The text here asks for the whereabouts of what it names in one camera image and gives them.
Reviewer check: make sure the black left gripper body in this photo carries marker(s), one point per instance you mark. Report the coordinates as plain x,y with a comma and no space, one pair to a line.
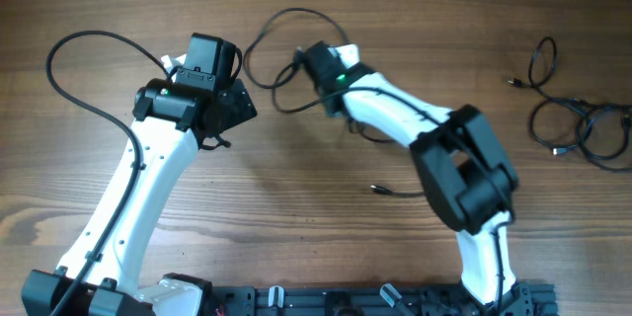
238,110

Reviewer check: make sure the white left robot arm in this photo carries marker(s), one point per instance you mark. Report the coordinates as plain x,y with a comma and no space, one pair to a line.
199,97

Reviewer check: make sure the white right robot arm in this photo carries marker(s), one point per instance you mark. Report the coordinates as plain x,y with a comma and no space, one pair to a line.
466,175

